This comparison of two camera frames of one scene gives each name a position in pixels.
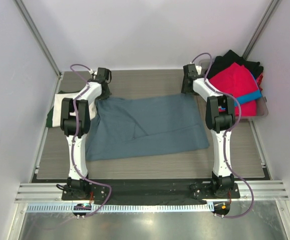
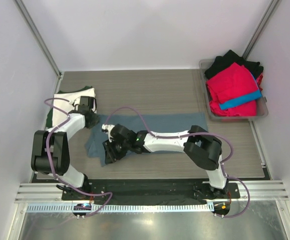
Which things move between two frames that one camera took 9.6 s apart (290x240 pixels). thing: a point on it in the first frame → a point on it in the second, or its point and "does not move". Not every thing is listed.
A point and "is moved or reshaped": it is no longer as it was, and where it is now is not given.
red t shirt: x=236 y=81 does not move
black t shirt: x=221 y=62 does not move
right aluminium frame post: x=260 y=29 does not move
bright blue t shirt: x=254 y=96 does not move
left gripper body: x=105 y=94 → x=95 y=120
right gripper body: x=188 y=90 → x=116 y=149
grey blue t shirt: x=134 y=125 is moved or reshaped
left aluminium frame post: x=38 y=38 does not move
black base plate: x=147 y=190 does not move
